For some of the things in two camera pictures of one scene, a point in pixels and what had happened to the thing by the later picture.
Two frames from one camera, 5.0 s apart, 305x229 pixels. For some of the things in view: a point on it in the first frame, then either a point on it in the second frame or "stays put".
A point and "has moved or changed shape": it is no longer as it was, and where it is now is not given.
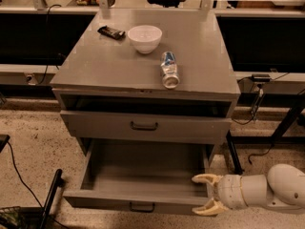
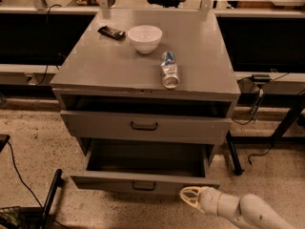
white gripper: (229, 191) to (209, 200)
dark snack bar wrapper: (110, 31) stays put
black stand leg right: (237, 164) stays put
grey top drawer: (143, 127) stays put
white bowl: (145, 38) stays put
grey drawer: (143, 176) has moved or changed shape
